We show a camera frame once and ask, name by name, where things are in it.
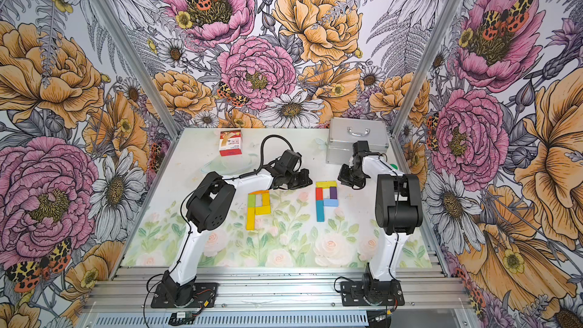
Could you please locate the purple block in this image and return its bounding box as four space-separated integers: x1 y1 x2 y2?
329 187 338 200

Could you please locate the yellow-green block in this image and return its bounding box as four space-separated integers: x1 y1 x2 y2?
316 181 337 189

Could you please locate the red block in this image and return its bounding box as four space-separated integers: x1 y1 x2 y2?
315 187 324 201

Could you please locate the short yellow block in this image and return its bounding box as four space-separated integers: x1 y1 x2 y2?
262 193 270 207

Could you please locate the orange long block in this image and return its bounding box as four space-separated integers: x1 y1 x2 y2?
249 190 270 195

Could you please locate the light blue block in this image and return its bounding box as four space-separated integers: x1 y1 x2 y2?
323 199 339 207

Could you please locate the teal block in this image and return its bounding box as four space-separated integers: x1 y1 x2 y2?
316 200 325 223

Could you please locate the green block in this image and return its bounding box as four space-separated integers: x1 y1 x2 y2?
247 194 256 209

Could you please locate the long yellow block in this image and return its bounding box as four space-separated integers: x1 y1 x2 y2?
246 207 256 231

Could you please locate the yellow block crosswise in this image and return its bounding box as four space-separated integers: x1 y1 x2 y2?
254 206 271 216

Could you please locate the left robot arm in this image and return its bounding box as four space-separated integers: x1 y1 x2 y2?
156 168 313 308

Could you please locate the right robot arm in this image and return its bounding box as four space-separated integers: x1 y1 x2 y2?
338 155 423 308

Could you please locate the silver metal case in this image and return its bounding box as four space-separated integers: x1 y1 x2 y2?
326 118 390 165

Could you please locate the clear glass bowl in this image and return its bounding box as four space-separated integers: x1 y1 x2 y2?
200 153 260 176

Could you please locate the red white cardboard box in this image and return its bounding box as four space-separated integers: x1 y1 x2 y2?
219 130 242 156

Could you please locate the small circuit board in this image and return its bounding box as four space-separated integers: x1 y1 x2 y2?
168 311 197 326

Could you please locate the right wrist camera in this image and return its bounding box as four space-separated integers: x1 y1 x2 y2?
352 141 371 165

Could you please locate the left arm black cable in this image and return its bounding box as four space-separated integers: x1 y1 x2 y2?
227 134 295 181

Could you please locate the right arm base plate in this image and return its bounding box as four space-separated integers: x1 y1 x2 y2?
339 279 405 308

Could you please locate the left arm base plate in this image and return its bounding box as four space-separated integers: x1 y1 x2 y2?
150 282 219 309

